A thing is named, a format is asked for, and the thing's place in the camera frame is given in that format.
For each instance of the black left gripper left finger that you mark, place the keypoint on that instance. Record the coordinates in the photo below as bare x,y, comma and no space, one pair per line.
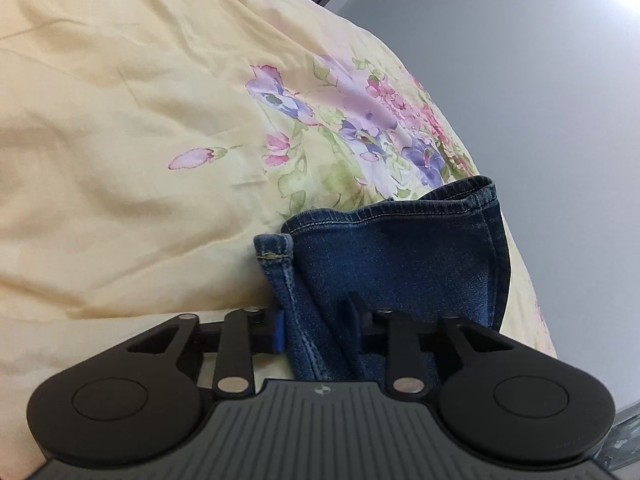
146,396

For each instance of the blue denim jeans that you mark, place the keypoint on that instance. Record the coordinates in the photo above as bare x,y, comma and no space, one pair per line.
445,253

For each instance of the yellow floral bed quilt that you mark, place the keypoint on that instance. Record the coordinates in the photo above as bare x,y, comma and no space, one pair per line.
145,143

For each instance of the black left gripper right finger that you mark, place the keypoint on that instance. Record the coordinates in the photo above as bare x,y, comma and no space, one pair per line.
498,399

